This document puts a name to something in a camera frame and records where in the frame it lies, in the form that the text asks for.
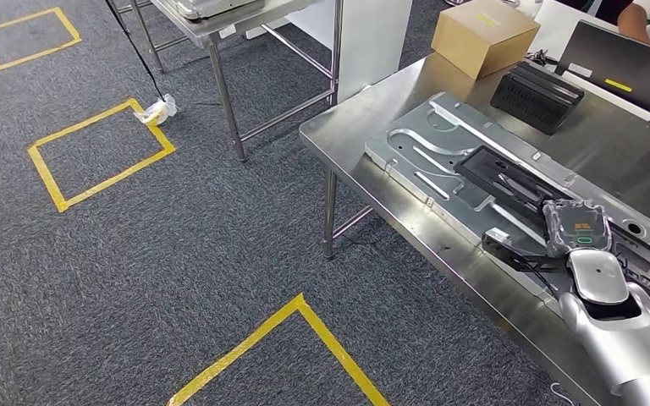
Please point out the brown cardboard box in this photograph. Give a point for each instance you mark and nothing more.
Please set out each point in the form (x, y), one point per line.
(482, 39)

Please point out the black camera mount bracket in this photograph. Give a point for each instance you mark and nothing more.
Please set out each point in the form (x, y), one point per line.
(513, 259)

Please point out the person's forearm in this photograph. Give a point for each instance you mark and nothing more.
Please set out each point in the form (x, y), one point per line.
(630, 22)

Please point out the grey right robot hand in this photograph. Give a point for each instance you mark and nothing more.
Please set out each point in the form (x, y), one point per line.
(580, 227)

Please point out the black ribbed device box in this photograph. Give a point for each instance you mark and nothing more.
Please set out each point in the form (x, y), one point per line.
(532, 101)

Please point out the white sheet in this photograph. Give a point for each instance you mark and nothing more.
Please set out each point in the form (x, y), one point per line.
(571, 22)

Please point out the white flat strip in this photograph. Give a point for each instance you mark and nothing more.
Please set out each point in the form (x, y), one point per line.
(605, 94)

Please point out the stamped galvanized metal plate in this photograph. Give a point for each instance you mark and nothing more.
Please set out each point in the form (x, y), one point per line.
(471, 134)

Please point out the crumpled clear plastic wrap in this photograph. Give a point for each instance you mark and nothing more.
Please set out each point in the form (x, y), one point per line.
(157, 110)

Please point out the grey metal tray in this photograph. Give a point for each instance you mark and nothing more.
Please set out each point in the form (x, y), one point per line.
(213, 7)

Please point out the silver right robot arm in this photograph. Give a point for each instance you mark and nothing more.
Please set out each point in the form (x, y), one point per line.
(622, 342)

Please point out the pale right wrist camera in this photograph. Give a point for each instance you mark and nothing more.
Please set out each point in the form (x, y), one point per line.
(497, 235)

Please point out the stainless steel side table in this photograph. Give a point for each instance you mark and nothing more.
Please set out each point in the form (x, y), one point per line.
(201, 33)

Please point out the dark laptop lid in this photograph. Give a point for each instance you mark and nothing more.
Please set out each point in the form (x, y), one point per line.
(628, 61)

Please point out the white upright board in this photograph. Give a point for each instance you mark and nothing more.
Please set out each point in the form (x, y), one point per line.
(370, 39)

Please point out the thin black rod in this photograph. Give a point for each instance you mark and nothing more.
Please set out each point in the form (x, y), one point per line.
(133, 47)

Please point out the black plastic panel part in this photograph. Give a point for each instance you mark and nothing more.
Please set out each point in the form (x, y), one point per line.
(473, 165)

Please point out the stainless steel workbench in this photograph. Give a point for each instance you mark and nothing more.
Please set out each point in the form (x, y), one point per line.
(358, 120)

